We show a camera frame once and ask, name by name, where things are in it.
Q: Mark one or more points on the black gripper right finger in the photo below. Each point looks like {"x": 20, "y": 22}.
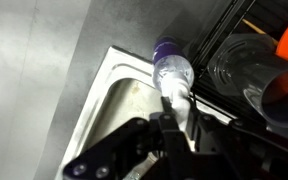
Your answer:
{"x": 244, "y": 153}

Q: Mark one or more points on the translucent plastic cup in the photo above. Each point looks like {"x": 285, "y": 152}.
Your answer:
{"x": 237, "y": 66}

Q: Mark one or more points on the stainless steel sink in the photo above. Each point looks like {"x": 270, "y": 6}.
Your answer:
{"x": 94, "y": 100}

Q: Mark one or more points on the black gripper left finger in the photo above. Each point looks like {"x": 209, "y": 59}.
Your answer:
{"x": 134, "y": 146}

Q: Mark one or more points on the purple spray bottle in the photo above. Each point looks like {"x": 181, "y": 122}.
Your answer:
{"x": 170, "y": 66}

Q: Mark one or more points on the wooden chopstick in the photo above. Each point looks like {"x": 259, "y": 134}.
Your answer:
{"x": 255, "y": 28}

